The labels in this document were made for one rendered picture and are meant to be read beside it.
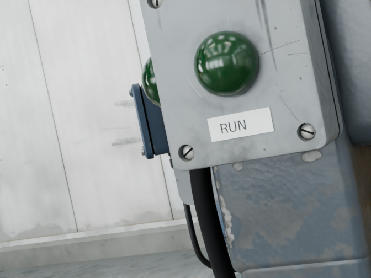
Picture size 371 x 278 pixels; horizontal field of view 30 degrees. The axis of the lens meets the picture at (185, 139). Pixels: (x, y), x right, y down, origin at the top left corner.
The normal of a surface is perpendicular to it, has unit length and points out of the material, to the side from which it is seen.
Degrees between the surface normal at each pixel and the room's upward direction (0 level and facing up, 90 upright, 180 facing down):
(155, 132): 90
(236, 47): 70
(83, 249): 90
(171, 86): 90
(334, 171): 90
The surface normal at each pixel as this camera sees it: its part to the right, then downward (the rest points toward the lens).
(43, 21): -0.37, 0.13
